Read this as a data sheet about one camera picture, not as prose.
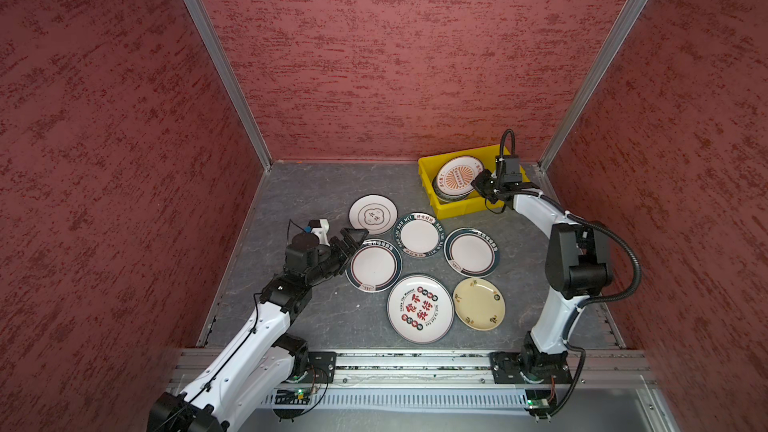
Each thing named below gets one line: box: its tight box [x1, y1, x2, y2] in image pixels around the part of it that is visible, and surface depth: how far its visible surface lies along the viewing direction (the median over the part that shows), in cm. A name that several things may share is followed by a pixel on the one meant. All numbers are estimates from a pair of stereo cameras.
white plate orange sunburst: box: [436, 156, 484, 196], surface depth 108 cm
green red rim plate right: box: [444, 227, 501, 278], surface depth 97 cm
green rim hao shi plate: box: [394, 212, 445, 258], surface depth 101 cm
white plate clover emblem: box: [349, 194, 398, 235], surface depth 106 cm
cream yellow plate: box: [452, 278, 506, 331], surface depth 87 cm
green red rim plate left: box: [345, 239, 403, 293], surface depth 94 cm
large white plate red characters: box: [387, 274, 455, 345], surface depth 85 cm
